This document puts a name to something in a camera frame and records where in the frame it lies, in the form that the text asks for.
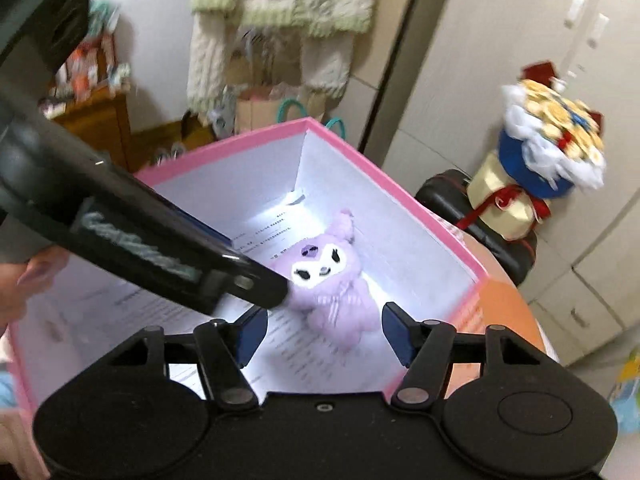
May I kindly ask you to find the purple plush toy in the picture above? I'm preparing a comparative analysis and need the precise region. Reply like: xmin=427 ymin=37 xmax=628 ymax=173
xmin=271 ymin=209 xmax=380 ymax=350

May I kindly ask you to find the person's left hand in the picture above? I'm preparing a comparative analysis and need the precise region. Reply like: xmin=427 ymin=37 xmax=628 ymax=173
xmin=0 ymin=246 xmax=70 ymax=333

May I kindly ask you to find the wooden side cabinet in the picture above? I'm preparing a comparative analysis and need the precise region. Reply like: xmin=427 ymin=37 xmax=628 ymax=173
xmin=39 ymin=41 xmax=131 ymax=170

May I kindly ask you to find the pink cardboard box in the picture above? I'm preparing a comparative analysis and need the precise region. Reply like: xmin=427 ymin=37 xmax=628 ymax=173
xmin=6 ymin=116 xmax=547 ymax=413

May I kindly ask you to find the black suitcase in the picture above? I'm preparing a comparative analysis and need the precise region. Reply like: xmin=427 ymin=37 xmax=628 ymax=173
xmin=414 ymin=169 xmax=538 ymax=286

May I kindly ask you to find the brown paper bag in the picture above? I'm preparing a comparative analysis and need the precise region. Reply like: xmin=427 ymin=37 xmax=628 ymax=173
xmin=234 ymin=84 xmax=326 ymax=133

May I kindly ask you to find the blue wrapped flower bouquet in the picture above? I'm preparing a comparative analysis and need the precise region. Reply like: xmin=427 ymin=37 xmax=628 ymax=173
xmin=457 ymin=61 xmax=606 ymax=242

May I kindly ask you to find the cream knitted cardigan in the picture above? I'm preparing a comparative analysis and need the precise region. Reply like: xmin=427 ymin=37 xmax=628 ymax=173
xmin=186 ymin=0 xmax=376 ymax=113

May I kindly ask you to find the beige wardrobe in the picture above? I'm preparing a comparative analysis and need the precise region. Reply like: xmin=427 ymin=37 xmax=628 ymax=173
xmin=382 ymin=0 xmax=639 ymax=364

